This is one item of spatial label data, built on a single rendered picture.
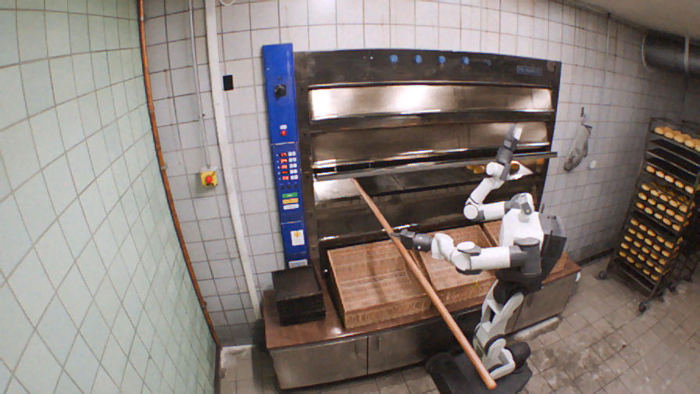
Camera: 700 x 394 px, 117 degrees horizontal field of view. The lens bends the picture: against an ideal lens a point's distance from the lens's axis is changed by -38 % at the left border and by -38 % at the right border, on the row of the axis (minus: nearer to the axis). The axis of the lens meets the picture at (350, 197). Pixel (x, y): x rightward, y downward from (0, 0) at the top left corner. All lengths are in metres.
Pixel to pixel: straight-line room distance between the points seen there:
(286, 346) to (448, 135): 1.64
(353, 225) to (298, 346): 0.85
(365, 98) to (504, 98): 0.99
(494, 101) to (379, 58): 0.85
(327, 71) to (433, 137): 0.79
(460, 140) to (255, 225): 1.43
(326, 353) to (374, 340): 0.31
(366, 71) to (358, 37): 0.21
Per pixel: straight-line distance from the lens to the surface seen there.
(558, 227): 1.70
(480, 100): 2.34
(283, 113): 1.91
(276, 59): 1.88
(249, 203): 2.12
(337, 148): 2.03
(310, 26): 1.92
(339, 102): 1.98
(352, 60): 1.98
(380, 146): 2.10
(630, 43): 3.64
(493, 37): 2.36
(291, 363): 2.23
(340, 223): 2.25
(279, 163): 1.99
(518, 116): 2.58
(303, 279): 2.14
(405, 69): 2.08
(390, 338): 2.24
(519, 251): 1.47
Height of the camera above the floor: 2.15
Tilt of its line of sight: 26 degrees down
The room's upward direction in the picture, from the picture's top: 1 degrees counter-clockwise
